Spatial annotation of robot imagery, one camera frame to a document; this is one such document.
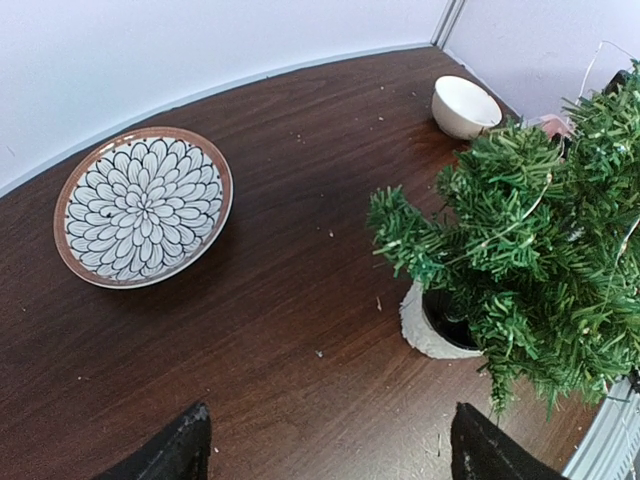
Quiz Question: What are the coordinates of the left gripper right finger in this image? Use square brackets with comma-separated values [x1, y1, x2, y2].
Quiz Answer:
[450, 403, 564, 480]

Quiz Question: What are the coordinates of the fairy light wire string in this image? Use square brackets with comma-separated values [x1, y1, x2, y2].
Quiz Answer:
[449, 39, 640, 311]

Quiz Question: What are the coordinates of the pink plastic basket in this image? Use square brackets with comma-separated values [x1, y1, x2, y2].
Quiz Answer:
[522, 114, 573, 146]

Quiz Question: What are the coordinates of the patterned ceramic plate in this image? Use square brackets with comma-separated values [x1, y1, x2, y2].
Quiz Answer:
[53, 127, 234, 290]

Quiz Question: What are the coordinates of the right aluminium frame post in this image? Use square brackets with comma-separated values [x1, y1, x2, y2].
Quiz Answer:
[430, 0, 467, 50]

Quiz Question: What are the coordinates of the small green christmas tree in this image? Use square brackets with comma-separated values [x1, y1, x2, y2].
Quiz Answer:
[368, 65, 639, 412]

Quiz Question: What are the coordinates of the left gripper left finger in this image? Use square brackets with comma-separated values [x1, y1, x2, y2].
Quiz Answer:
[95, 402, 212, 480]

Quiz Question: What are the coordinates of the white ceramic bowl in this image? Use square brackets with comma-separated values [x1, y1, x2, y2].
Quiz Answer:
[431, 75, 503, 140]

